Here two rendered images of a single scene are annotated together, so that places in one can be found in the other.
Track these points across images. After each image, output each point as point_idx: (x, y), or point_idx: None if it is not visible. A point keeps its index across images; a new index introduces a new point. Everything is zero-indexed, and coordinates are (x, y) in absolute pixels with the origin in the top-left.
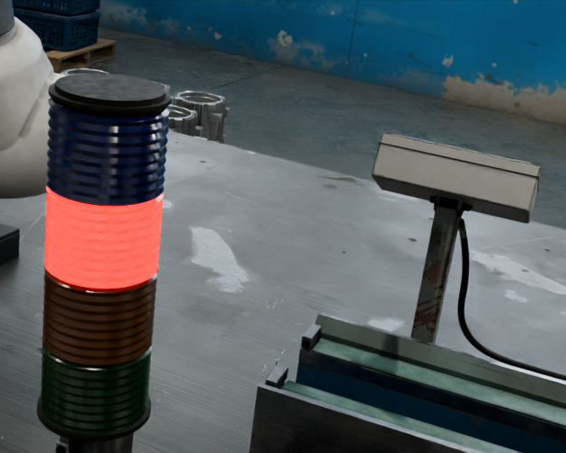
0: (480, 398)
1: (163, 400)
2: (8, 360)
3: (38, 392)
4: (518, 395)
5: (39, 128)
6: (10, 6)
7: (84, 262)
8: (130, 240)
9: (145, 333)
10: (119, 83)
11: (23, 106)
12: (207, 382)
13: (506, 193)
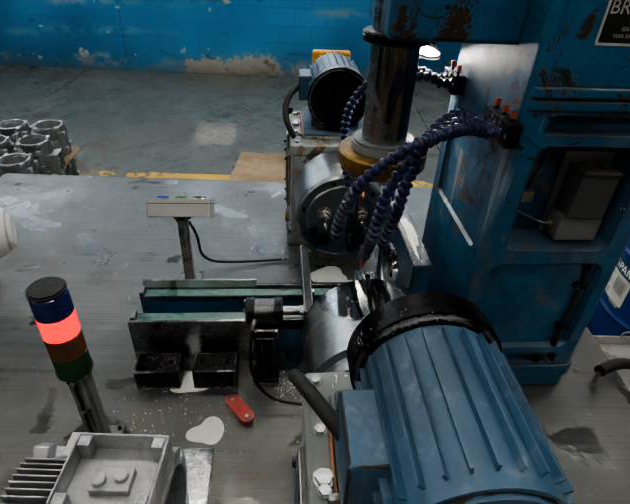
0: (208, 295)
1: (92, 327)
2: (18, 333)
3: (38, 342)
4: (221, 289)
5: None
6: None
7: (57, 337)
8: (69, 326)
9: (83, 345)
10: (47, 283)
11: None
12: (107, 312)
13: (201, 212)
